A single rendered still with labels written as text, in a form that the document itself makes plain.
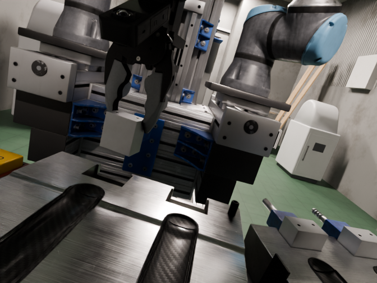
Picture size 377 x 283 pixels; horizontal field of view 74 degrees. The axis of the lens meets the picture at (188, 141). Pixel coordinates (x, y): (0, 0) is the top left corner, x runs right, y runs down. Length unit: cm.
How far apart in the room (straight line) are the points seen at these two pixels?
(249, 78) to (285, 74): 641
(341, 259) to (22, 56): 70
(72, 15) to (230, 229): 67
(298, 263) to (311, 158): 388
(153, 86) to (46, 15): 307
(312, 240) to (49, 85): 59
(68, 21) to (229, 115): 48
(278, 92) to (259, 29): 637
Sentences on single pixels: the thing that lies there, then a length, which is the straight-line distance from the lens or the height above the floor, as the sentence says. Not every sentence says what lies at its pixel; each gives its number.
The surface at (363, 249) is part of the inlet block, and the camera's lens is 48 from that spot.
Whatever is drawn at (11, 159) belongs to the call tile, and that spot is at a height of 84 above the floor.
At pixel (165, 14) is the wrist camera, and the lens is 37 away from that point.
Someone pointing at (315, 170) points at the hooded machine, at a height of 21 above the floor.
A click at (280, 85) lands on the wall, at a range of 709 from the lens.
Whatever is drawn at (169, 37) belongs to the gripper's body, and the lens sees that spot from 37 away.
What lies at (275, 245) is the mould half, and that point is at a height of 85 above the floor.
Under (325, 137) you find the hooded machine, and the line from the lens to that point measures 423.
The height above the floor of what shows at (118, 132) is 93.
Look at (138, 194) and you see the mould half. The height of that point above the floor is 89.
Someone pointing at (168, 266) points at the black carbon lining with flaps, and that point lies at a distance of 24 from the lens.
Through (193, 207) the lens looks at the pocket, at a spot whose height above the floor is 87.
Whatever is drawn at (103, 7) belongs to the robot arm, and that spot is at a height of 115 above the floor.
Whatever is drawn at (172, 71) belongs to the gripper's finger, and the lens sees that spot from 36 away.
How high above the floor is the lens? 104
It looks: 14 degrees down
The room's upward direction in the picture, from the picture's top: 16 degrees clockwise
